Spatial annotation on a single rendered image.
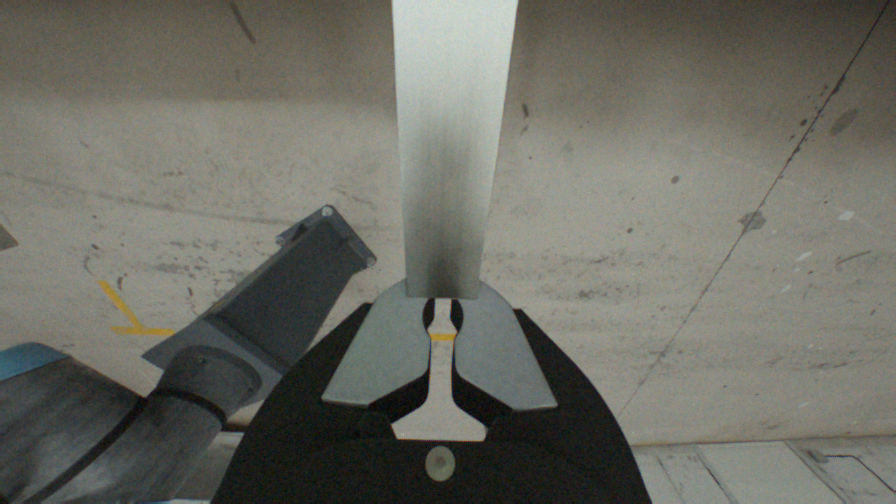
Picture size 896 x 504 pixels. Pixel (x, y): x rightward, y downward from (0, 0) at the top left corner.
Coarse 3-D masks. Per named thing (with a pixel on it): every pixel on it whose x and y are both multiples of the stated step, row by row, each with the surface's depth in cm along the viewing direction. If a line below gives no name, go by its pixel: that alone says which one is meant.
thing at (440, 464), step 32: (384, 416) 6; (320, 448) 5; (352, 448) 5; (384, 448) 5; (416, 448) 5; (448, 448) 5; (480, 448) 5; (512, 448) 5; (544, 448) 5; (288, 480) 4; (320, 480) 4; (352, 480) 4; (384, 480) 4; (416, 480) 4; (448, 480) 5; (480, 480) 5; (512, 480) 5; (544, 480) 5; (576, 480) 5
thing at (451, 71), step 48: (432, 0) 5; (480, 0) 5; (432, 48) 6; (480, 48) 6; (432, 96) 6; (480, 96) 6; (432, 144) 7; (480, 144) 7; (432, 192) 8; (480, 192) 8; (432, 240) 9; (480, 240) 9; (432, 288) 10
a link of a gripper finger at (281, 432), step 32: (352, 320) 9; (320, 352) 7; (288, 384) 6; (320, 384) 6; (256, 416) 6; (288, 416) 6; (320, 416) 6; (352, 416) 6; (256, 448) 5; (288, 448) 5; (224, 480) 5; (256, 480) 5
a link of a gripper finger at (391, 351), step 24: (384, 312) 9; (408, 312) 9; (432, 312) 10; (360, 336) 8; (384, 336) 8; (408, 336) 8; (360, 360) 7; (384, 360) 7; (408, 360) 7; (336, 384) 7; (360, 384) 7; (384, 384) 7; (408, 384) 7; (384, 408) 7; (408, 408) 7
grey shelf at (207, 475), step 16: (224, 432) 172; (208, 448) 181; (224, 448) 180; (208, 464) 187; (224, 464) 188; (192, 480) 178; (208, 480) 179; (176, 496) 170; (192, 496) 170; (208, 496) 171
